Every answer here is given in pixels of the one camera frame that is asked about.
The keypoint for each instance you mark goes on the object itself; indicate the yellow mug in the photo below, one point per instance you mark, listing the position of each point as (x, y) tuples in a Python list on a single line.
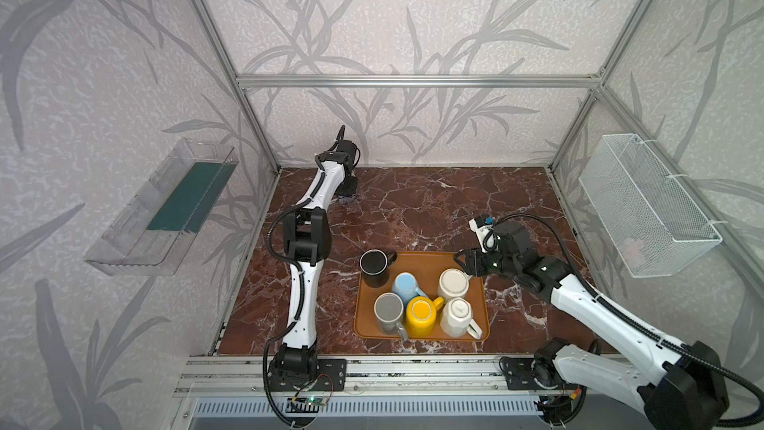
[(421, 316)]

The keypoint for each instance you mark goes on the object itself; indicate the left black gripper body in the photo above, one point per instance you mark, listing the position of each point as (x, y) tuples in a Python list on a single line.
[(348, 185)]

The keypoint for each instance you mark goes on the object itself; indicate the aluminium front rail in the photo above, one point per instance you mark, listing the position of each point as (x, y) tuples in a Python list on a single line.
[(366, 375)]

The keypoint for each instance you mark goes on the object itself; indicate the white faceted mug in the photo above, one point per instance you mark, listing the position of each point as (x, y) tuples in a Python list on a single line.
[(458, 319)]

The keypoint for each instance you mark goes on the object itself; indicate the brown rectangular tray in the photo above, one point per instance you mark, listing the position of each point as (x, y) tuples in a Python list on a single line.
[(426, 267)]

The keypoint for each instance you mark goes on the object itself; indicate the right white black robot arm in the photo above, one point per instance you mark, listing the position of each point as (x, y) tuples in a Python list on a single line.
[(674, 384)]

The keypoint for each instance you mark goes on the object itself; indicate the clear plastic wall bin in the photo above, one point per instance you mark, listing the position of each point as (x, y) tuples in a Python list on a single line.
[(154, 233)]

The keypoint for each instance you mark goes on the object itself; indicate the cream round mug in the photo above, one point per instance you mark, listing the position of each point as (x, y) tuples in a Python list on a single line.
[(453, 284)]

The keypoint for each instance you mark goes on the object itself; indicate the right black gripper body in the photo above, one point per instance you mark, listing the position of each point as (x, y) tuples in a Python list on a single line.
[(475, 262)]

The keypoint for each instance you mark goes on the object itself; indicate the pink item in basket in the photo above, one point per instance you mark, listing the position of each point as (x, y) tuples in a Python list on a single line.
[(632, 252)]

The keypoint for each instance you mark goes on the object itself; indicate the green circuit board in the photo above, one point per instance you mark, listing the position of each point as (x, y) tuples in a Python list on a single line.
[(303, 402)]

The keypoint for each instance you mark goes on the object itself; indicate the purple mug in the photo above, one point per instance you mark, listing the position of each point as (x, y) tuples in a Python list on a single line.
[(350, 204)]

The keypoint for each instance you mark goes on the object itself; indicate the white wire mesh basket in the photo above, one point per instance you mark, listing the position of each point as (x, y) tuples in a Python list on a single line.
[(636, 196)]

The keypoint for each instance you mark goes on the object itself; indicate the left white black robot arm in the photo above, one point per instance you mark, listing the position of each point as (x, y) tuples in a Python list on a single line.
[(301, 237)]

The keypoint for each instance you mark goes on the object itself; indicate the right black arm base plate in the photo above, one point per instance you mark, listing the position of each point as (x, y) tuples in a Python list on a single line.
[(531, 374)]

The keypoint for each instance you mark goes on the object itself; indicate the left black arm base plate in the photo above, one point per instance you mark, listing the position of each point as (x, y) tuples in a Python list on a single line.
[(329, 374)]

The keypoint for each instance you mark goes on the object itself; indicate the light blue mug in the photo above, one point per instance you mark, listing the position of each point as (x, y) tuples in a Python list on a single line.
[(406, 287)]

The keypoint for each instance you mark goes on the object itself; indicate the grey mug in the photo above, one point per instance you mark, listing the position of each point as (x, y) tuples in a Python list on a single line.
[(389, 312)]

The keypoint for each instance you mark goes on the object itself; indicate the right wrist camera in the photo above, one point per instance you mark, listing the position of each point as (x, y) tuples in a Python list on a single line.
[(482, 226)]

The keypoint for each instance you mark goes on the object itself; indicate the black mug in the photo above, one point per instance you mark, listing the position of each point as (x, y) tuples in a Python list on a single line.
[(374, 265)]

